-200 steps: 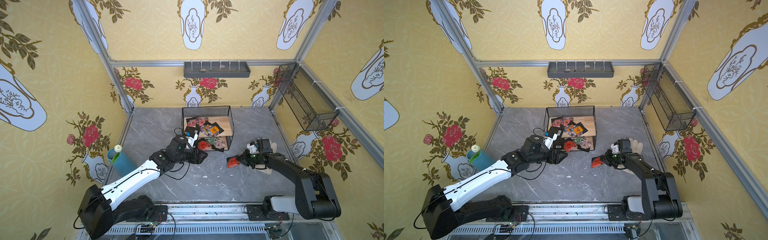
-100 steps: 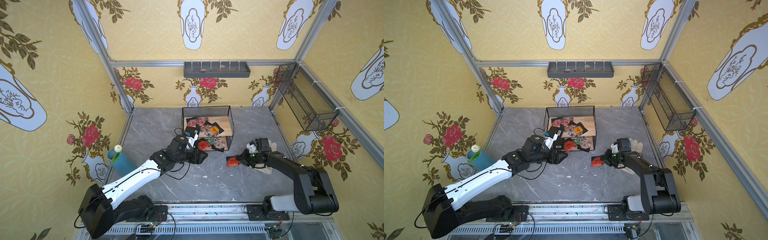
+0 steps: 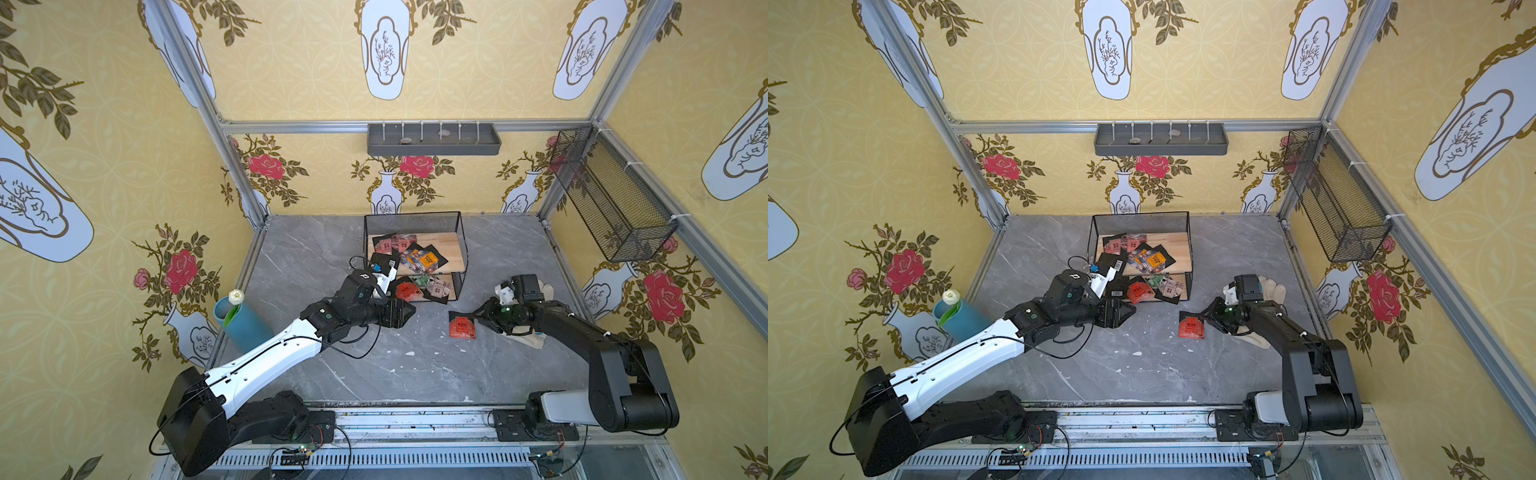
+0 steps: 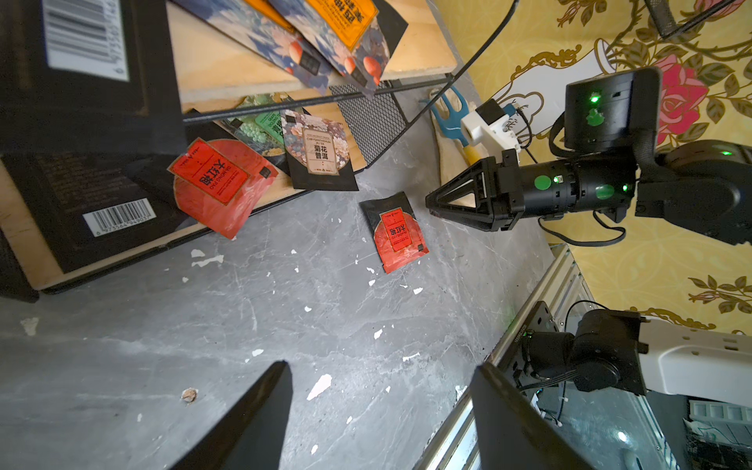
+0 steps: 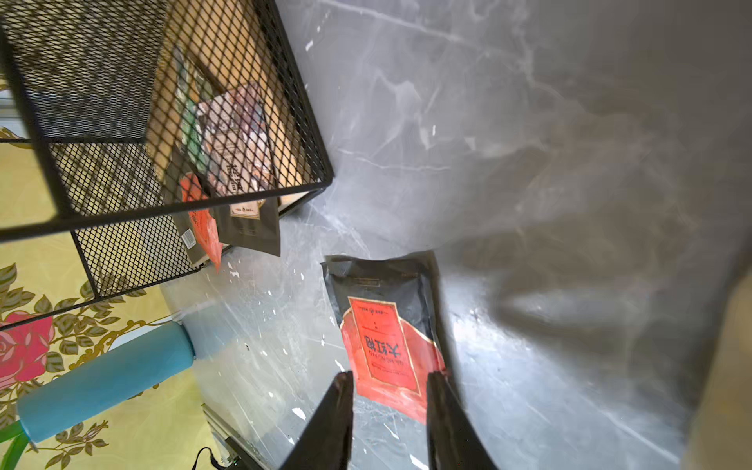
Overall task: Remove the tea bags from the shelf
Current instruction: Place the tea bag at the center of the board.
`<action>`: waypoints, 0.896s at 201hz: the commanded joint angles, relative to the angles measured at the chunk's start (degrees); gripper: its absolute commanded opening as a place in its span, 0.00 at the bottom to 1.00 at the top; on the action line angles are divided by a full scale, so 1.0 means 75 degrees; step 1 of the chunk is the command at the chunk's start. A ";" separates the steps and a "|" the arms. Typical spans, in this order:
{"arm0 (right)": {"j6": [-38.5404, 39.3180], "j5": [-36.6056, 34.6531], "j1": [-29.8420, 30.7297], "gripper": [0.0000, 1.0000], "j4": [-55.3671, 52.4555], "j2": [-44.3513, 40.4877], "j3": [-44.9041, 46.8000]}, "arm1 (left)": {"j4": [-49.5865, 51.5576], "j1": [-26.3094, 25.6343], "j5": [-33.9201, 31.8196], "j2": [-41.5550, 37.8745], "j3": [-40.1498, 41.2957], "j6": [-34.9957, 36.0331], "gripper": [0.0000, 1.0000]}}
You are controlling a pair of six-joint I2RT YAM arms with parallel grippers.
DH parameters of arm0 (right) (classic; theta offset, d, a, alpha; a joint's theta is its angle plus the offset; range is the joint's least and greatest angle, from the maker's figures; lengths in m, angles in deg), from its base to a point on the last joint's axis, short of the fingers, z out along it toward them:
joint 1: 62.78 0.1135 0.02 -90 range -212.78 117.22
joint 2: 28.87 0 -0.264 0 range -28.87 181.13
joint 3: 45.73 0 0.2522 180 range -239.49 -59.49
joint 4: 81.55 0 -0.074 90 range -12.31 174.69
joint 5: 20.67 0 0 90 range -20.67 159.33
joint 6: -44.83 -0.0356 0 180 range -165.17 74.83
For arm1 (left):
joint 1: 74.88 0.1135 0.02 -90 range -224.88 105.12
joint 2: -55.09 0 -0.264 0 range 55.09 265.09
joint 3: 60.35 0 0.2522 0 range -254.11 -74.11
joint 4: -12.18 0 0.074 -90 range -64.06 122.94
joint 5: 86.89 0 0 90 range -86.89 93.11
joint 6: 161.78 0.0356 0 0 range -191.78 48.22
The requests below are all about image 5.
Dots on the green tea bag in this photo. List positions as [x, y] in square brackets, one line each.
[192, 89]

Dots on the red tea bag lower shelf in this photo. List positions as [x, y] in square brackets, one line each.
[202, 222]

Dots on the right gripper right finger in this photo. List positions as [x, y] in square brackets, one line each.
[451, 440]

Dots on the black wire mesh shelf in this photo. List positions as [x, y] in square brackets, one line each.
[93, 84]

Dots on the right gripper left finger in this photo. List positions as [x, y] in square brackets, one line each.
[326, 442]

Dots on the teal vase with flower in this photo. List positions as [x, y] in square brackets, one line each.
[96, 386]

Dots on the red black tea bag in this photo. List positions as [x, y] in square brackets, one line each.
[386, 312]

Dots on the floral tea bag lower shelf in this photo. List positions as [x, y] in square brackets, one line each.
[235, 138]

